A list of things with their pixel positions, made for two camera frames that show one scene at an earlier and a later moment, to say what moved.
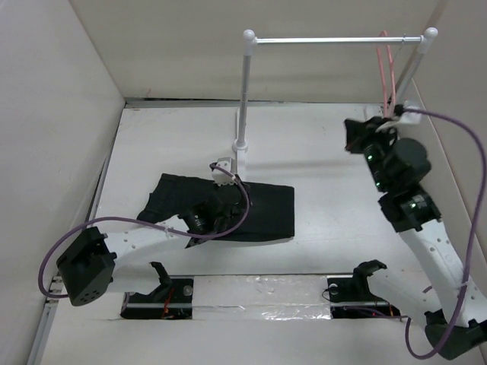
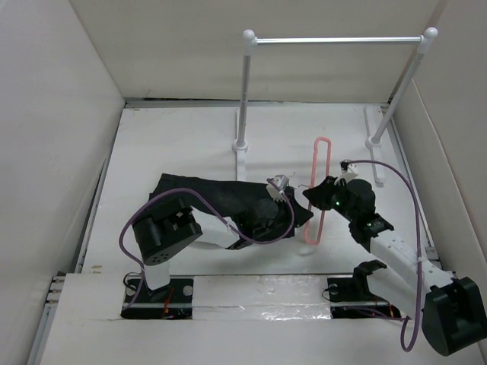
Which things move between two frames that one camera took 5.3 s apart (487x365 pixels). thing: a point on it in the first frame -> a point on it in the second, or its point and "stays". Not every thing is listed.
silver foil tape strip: x=261 y=297 stays
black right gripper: x=358 y=133 -> x=319 y=193
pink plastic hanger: x=383 y=39 -> x=313 y=176
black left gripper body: x=242 y=201 -> x=283 y=217
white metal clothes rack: x=426 y=42 stays
